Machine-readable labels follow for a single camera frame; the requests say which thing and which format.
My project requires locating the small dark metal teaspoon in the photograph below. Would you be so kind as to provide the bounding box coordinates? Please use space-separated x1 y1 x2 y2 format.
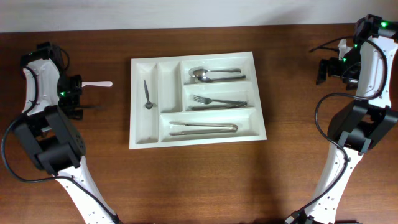
80 105 103 110

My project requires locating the small silver teaspoon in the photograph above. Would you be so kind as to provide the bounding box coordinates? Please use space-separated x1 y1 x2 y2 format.
143 80 154 110

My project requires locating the silver tablespoon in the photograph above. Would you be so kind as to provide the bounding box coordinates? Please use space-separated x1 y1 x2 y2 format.
194 75 246 83
188 67 242 77

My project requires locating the silver fork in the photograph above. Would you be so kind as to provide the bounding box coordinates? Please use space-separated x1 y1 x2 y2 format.
190 101 247 111
193 95 246 105

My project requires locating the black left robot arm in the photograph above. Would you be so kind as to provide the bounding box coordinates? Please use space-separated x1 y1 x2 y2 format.
6 42 121 224

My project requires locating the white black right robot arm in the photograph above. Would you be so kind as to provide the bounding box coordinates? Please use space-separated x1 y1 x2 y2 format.
285 14 397 223

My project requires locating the pink plastic knife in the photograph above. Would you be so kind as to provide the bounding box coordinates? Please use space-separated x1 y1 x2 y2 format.
81 81 113 88

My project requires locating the white plastic cutlery tray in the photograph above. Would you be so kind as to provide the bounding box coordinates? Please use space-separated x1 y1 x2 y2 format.
129 52 267 149

